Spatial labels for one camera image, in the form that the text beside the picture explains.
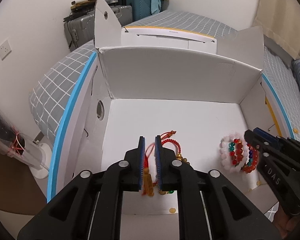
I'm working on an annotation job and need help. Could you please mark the red bead bracelet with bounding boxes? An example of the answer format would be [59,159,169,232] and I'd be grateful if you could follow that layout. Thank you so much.
[230,138,260,174]

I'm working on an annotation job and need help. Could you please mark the multicolour bead bracelet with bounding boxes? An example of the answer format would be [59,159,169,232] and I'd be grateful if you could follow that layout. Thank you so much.
[227,141,260,168]

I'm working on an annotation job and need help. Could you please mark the pink bead bracelet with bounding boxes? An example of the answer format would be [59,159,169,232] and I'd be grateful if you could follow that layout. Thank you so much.
[219,132,248,172]

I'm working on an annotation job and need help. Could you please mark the red cord bracelet gold plate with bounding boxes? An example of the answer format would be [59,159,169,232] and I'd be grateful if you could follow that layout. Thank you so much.
[142,143,154,197]

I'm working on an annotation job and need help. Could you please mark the brown wooden bead bracelet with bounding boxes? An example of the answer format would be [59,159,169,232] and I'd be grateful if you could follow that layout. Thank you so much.
[158,155,192,196]

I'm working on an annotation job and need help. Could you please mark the red cord bracelet gold tube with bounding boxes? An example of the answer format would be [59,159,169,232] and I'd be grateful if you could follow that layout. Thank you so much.
[160,130,183,160]

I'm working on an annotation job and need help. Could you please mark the person's right hand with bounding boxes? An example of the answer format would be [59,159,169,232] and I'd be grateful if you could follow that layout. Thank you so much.
[273,204,300,239]

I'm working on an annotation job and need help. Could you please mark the clear plastic bag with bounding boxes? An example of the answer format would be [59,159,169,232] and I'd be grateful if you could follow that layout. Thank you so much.
[0,110,40,169]

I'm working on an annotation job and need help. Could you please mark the beige curtain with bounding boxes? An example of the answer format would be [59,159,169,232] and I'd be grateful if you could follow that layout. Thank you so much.
[253,0,300,60]

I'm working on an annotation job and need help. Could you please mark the blue yellow cardboard box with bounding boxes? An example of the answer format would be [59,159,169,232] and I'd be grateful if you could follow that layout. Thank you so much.
[47,0,293,212]

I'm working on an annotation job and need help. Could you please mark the teal suitcase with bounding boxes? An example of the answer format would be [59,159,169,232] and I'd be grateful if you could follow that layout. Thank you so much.
[126,0,161,22]

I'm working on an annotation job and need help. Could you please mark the grey suitcase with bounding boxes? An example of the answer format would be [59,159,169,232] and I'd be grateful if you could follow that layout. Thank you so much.
[63,4,134,52]

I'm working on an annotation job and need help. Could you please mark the white wall socket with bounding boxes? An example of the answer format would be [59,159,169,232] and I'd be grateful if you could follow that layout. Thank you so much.
[0,40,12,61]

